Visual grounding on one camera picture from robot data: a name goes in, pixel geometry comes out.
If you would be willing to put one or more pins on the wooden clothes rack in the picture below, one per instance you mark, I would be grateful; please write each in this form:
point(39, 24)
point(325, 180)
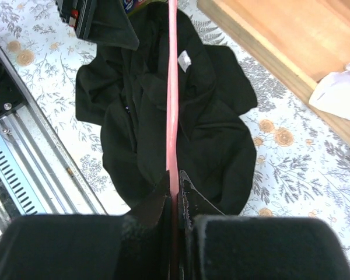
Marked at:
point(299, 42)

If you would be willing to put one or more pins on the grey slotted cable duct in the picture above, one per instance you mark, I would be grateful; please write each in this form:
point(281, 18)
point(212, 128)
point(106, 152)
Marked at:
point(17, 185)

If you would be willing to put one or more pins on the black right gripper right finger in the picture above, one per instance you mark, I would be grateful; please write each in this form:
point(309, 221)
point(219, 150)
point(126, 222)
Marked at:
point(220, 246)

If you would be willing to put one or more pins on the pink hanger of black shirt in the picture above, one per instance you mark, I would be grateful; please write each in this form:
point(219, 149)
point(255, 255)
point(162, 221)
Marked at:
point(172, 102)

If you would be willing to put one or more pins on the black shirt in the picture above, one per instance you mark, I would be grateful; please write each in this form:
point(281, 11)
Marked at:
point(124, 92)

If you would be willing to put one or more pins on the aluminium front frame rail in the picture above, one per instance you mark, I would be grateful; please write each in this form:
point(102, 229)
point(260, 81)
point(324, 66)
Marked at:
point(52, 174)

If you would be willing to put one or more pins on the floral patterned tablecloth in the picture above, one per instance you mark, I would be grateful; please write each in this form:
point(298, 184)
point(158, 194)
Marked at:
point(302, 166)

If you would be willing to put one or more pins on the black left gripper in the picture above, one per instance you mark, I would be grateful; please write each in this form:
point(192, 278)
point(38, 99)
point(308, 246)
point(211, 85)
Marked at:
point(102, 22)

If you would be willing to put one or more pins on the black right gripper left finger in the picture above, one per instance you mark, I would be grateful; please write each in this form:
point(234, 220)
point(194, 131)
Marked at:
point(131, 246)

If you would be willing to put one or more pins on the white hanging shirt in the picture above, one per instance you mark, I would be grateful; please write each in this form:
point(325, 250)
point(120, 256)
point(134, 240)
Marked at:
point(332, 94)

